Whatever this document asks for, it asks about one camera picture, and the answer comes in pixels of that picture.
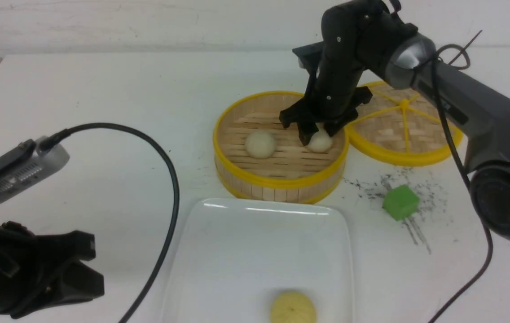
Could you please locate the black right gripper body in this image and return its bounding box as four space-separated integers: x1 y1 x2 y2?
279 4 373 127

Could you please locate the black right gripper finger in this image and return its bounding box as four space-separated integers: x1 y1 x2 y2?
298 121 319 146
324 110 358 137

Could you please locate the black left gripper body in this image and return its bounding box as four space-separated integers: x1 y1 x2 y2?
0 221 105 319

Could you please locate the white steamed bun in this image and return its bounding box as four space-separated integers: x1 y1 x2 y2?
244 130 277 159
306 129 333 153

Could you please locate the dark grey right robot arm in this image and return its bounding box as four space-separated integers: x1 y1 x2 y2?
279 0 510 240

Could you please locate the white square plate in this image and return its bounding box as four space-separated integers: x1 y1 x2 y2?
156 198 356 323

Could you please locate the yellow steamed bun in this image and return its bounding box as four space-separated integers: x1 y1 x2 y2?
269 291 317 323

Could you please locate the bamboo steamer basket yellow rim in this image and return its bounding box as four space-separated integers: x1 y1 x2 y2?
212 91 349 204

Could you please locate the bamboo steamer lid yellow rim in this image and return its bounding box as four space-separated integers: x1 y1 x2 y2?
347 81 451 167

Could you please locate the green cube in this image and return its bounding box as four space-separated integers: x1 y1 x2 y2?
382 185 421 221

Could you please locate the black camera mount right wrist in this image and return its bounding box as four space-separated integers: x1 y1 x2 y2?
292 41 324 74

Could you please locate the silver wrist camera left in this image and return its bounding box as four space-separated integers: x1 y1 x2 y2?
0 135 70 204

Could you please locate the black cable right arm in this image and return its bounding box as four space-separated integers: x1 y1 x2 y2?
426 30 494 323

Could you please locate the black cable left camera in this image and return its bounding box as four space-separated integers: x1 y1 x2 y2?
39 122 180 323

